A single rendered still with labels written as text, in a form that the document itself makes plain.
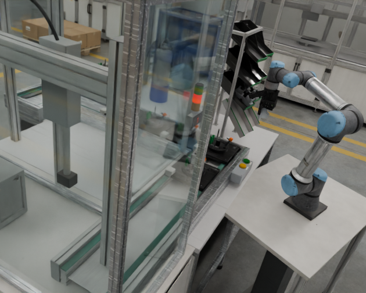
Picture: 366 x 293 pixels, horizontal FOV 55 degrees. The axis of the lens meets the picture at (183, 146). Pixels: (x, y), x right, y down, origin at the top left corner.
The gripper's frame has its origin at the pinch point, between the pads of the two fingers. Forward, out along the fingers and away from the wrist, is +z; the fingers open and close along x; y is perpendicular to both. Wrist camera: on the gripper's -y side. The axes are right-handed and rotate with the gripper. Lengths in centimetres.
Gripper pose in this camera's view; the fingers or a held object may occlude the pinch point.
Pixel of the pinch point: (258, 118)
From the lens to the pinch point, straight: 215.2
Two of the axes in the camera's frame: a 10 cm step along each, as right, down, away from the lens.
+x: 4.6, -3.9, 8.0
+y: 8.7, 3.5, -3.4
